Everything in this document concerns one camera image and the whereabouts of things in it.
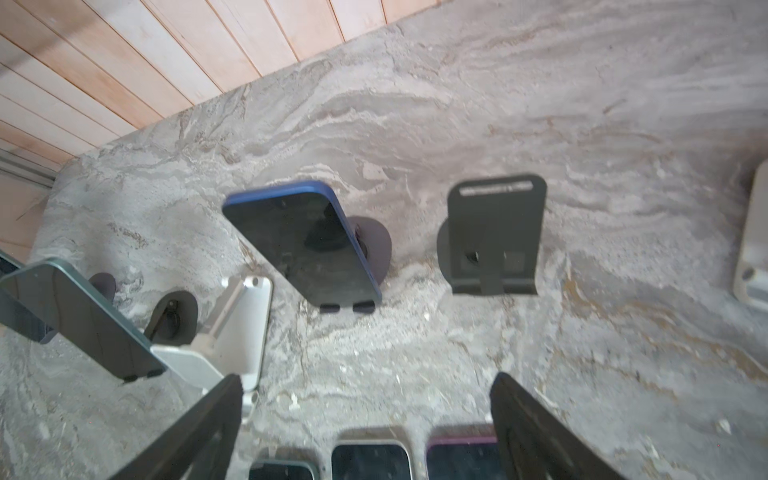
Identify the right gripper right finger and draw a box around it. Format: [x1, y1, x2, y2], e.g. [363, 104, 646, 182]
[490, 372, 623, 480]

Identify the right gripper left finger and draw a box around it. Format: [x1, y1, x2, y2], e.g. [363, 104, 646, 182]
[112, 374, 243, 479]

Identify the purple edged phone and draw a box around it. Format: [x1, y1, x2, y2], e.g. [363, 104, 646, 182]
[425, 436, 507, 480]

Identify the white stand middle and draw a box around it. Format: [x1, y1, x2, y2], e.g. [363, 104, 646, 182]
[151, 275, 273, 424]

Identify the dark stand under green phone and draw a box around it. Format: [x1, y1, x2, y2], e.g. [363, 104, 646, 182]
[144, 290, 199, 346]

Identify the dark stand far left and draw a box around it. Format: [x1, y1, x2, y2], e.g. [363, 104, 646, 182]
[89, 272, 117, 303]

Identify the green edged phone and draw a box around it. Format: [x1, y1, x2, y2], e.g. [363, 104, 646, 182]
[1, 258, 165, 382]

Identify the dark round phone stand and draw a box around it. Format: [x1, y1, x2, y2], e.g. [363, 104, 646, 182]
[437, 173, 547, 296]

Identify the blue edged phone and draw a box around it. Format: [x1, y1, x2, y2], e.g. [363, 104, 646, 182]
[222, 180, 382, 314]

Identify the dark stand under blue phone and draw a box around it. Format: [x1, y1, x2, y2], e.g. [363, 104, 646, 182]
[348, 216, 392, 285]

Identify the white folding phone stand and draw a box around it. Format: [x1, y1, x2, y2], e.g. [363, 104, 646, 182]
[733, 160, 768, 312]

